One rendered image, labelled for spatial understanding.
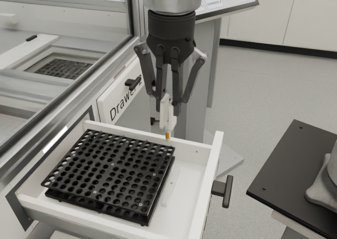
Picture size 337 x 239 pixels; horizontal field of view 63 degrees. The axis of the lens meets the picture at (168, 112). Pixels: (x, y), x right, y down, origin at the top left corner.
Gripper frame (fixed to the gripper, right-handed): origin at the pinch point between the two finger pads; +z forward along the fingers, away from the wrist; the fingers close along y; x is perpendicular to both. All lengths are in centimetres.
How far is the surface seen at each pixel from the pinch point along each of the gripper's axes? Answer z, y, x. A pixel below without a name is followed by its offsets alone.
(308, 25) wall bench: 63, -53, -278
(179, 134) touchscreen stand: 83, 22, -84
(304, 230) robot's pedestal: 25.5, -33.1, -2.0
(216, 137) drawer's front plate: 7.3, -9.7, -4.7
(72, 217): 12.0, 10.1, 20.8
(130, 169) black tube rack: 10.5, 5.1, 8.1
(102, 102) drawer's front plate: 8.6, 21.5, -8.2
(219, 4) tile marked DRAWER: 1, 8, -84
